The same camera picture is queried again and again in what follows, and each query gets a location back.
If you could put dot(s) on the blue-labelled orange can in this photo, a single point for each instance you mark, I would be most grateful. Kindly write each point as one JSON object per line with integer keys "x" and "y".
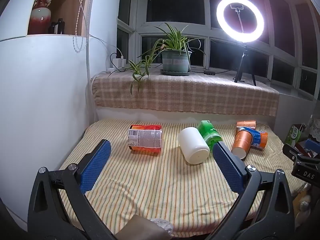
{"x": 258, "y": 138}

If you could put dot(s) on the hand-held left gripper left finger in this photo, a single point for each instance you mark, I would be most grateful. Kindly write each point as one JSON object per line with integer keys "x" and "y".
{"x": 96, "y": 165}

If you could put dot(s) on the black bottle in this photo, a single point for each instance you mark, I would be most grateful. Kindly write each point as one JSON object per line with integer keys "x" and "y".
{"x": 60, "y": 26}

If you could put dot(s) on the small dark bottle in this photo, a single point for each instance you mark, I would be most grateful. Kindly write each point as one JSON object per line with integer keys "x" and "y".
{"x": 53, "y": 28}

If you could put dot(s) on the white power strip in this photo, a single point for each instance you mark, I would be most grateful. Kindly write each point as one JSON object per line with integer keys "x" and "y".
{"x": 117, "y": 69}

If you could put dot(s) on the orange paper cup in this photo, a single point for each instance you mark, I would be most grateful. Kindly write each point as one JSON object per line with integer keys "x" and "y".
{"x": 246, "y": 123}
{"x": 241, "y": 142}

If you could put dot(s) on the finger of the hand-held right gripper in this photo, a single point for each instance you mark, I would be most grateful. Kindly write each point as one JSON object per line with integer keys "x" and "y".
{"x": 291, "y": 151}
{"x": 312, "y": 146}

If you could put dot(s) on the green plastic bottle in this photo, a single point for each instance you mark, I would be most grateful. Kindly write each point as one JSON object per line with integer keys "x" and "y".
{"x": 210, "y": 133}

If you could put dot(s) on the white cup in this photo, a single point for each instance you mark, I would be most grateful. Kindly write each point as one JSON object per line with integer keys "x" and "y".
{"x": 193, "y": 145}

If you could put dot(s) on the black tripod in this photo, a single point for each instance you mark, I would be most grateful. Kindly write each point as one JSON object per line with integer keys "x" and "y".
{"x": 243, "y": 60}

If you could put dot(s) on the potted spider plant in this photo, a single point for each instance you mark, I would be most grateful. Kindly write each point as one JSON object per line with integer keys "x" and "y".
{"x": 175, "y": 60}

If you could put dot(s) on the brown cloth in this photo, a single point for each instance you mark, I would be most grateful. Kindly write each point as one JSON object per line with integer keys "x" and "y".
{"x": 140, "y": 228}

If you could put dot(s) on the white cabinet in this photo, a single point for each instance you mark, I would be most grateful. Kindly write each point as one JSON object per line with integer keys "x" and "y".
{"x": 37, "y": 92}

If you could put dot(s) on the red and white vase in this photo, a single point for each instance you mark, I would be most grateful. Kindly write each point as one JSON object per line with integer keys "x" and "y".
{"x": 41, "y": 17}

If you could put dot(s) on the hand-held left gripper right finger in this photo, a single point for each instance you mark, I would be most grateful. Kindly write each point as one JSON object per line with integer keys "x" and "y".
{"x": 230, "y": 170}

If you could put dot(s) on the white charger plugs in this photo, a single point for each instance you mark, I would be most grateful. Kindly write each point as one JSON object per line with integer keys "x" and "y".
{"x": 119, "y": 62}

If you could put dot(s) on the striped yellow cloth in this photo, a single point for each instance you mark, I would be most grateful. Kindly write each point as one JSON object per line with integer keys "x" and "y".
{"x": 155, "y": 185}

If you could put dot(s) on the green tissue box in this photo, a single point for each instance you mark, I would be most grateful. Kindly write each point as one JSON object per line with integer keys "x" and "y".
{"x": 295, "y": 135}

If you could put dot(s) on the green plant saucer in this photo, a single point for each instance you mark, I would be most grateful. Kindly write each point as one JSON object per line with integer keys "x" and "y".
{"x": 175, "y": 73}

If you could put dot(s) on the white lace cloth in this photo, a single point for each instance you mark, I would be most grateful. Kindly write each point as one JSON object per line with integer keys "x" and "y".
{"x": 163, "y": 226}

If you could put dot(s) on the plaid beige cloth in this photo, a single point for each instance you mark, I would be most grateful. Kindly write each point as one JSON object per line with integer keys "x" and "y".
{"x": 187, "y": 95}

